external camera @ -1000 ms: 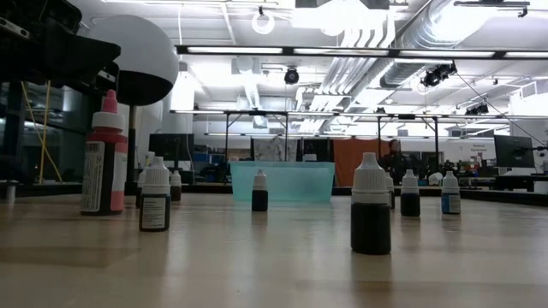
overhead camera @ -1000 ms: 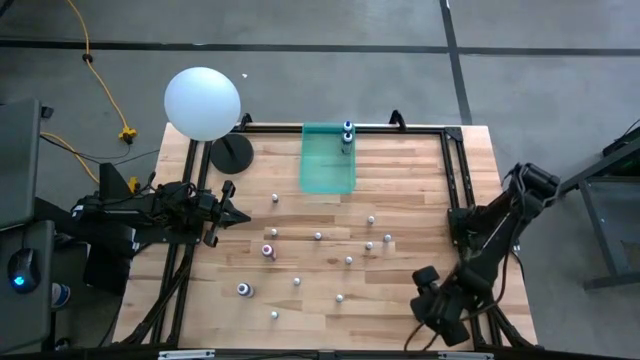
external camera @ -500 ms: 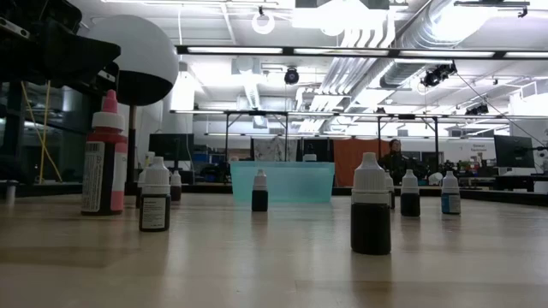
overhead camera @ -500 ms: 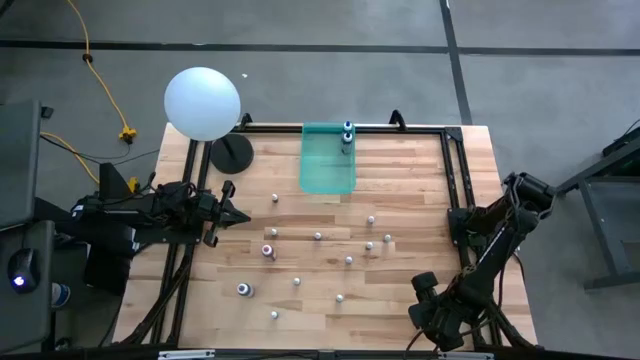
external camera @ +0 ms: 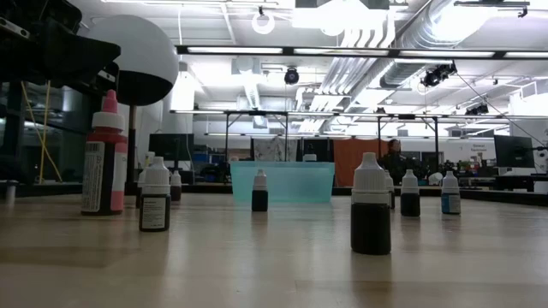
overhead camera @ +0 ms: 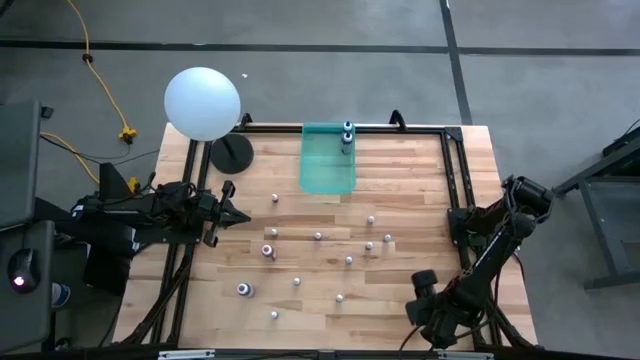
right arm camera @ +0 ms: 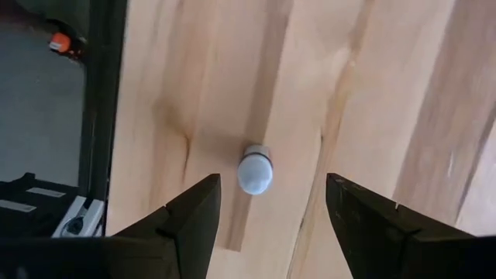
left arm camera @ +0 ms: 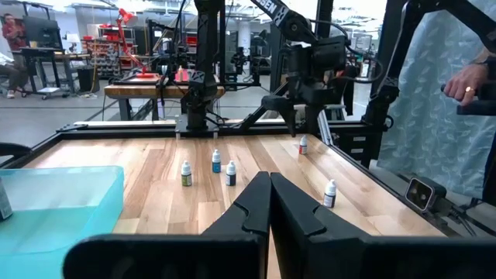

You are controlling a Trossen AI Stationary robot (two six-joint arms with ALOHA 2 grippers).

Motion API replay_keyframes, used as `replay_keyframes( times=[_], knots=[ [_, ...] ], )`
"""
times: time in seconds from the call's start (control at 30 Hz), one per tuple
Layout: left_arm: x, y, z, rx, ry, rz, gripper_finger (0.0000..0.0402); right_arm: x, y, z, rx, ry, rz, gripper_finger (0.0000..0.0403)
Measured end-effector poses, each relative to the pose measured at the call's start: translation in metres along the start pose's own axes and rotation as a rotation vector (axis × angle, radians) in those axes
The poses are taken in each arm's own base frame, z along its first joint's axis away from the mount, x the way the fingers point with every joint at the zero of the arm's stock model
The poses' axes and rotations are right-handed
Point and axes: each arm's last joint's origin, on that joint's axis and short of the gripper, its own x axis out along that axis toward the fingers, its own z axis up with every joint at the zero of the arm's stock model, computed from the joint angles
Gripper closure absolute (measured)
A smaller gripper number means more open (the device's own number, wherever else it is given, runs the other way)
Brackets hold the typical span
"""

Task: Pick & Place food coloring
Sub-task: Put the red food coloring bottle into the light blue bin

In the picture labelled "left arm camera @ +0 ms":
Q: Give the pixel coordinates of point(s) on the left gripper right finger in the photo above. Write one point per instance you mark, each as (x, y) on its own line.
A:
(329, 255)

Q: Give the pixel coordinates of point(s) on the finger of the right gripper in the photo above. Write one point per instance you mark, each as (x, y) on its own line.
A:
(313, 118)
(290, 118)

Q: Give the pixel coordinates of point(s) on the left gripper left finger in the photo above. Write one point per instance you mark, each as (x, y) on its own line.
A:
(232, 255)

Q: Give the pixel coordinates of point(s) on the small red dropper bottle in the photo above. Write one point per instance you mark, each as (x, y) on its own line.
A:
(303, 147)

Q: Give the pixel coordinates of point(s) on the small blue dropper bottle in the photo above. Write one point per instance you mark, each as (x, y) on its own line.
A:
(216, 164)

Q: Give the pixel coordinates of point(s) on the small yellow-green dropper bottle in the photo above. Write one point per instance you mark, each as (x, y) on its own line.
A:
(186, 176)

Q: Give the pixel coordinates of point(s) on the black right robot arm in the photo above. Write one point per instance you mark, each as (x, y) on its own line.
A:
(205, 58)

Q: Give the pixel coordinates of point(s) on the red desk lamp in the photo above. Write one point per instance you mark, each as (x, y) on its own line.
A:
(146, 74)

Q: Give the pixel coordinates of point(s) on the person's hand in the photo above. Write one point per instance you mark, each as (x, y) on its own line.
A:
(463, 83)

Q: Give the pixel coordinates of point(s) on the wooden workbench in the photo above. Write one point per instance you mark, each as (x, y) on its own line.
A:
(135, 91)

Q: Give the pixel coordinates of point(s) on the teal translucent plastic bin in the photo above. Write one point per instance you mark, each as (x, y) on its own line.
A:
(58, 232)

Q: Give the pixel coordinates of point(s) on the black monitor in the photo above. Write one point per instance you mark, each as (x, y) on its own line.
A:
(42, 33)

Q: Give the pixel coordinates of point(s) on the person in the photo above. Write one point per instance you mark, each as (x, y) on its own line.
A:
(13, 35)
(9, 73)

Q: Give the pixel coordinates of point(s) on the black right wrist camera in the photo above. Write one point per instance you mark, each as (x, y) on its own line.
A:
(329, 54)

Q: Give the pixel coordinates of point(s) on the small grey exterior camera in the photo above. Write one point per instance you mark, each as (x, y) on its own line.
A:
(420, 193)

